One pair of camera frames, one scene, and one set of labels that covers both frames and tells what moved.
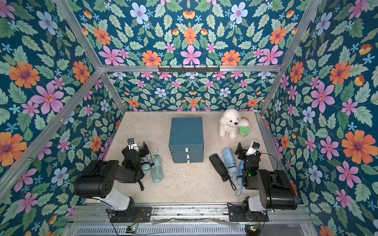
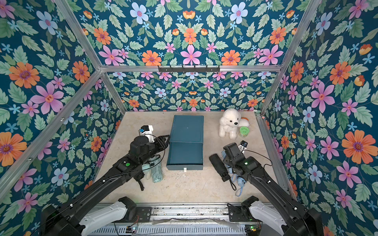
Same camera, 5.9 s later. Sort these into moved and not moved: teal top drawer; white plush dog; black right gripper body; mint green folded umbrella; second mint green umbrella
Moved: teal top drawer; black right gripper body
Not moved: mint green folded umbrella; white plush dog; second mint green umbrella
